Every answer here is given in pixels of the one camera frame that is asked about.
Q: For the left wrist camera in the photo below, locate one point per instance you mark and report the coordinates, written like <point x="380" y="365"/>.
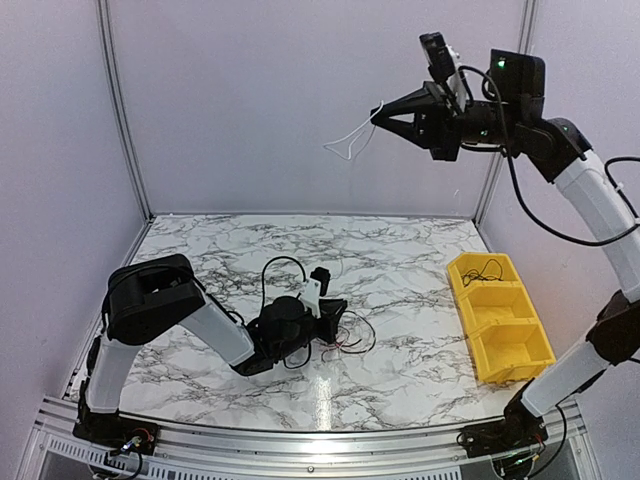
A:
<point x="313" y="289"/>

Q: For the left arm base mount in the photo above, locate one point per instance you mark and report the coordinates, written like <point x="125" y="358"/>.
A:
<point x="114" y="431"/>

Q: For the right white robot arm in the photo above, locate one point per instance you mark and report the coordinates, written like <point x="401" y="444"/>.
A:
<point x="566" y="159"/>

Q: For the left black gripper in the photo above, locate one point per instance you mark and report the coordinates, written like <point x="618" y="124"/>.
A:
<point x="330" y="307"/>

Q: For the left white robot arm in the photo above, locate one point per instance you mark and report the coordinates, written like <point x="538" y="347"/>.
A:
<point x="145" y="300"/>

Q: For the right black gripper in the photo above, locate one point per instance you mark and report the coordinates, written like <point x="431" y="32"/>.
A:
<point x="441" y="126"/>

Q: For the left aluminium frame post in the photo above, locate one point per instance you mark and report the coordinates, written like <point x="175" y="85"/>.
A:
<point x="116" y="92"/>

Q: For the yellow three-compartment bin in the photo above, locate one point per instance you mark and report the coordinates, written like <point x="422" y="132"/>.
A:
<point x="504" y="334"/>

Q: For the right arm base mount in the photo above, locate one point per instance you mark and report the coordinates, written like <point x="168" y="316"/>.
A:
<point x="518" y="428"/>

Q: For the front aluminium rail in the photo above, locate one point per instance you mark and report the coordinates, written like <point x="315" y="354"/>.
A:
<point x="192" y="451"/>

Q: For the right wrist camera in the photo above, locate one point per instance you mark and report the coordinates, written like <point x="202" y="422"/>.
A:
<point x="443" y="66"/>

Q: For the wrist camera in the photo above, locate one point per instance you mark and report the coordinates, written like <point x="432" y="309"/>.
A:
<point x="313" y="289"/>
<point x="443" y="66"/>

